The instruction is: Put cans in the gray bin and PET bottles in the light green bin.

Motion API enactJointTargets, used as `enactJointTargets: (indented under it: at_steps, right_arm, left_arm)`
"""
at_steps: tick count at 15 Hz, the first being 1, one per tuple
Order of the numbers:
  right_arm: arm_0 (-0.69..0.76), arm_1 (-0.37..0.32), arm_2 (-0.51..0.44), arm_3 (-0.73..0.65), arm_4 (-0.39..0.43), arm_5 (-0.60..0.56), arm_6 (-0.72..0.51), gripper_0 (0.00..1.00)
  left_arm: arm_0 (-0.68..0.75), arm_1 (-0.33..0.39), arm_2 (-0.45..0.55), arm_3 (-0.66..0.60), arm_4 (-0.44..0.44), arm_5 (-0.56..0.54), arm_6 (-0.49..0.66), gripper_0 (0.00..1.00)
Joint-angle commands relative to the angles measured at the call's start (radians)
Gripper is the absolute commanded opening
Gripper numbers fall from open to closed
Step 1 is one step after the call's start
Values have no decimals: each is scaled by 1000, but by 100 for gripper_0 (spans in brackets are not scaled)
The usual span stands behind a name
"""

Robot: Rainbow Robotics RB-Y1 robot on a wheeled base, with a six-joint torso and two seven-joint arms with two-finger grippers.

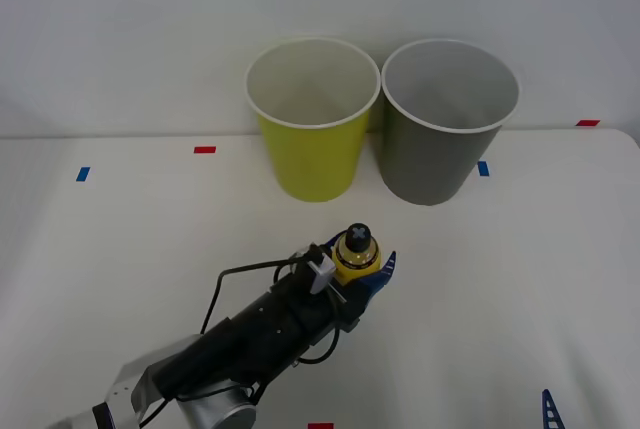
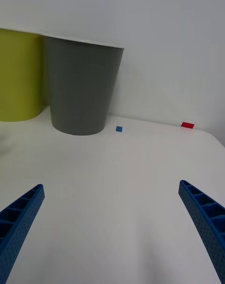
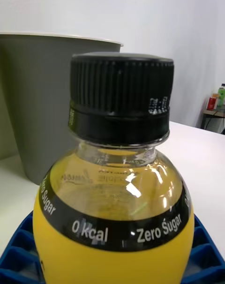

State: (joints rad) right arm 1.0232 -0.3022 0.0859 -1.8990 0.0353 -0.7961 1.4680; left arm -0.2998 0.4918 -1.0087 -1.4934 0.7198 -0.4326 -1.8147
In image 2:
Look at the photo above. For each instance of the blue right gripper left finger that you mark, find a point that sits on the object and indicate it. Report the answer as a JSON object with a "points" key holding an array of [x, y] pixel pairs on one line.
{"points": [[18, 232]]}

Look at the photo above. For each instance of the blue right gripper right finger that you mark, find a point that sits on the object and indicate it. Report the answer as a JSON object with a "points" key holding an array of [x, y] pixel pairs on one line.
{"points": [[208, 223]]}

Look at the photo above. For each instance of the yellow-green plastic waste bin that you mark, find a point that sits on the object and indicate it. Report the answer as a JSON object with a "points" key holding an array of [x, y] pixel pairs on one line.
{"points": [[18, 77]]}

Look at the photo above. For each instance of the grey plastic waste bin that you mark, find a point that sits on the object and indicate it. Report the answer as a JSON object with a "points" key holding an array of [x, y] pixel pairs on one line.
{"points": [[79, 89]]}

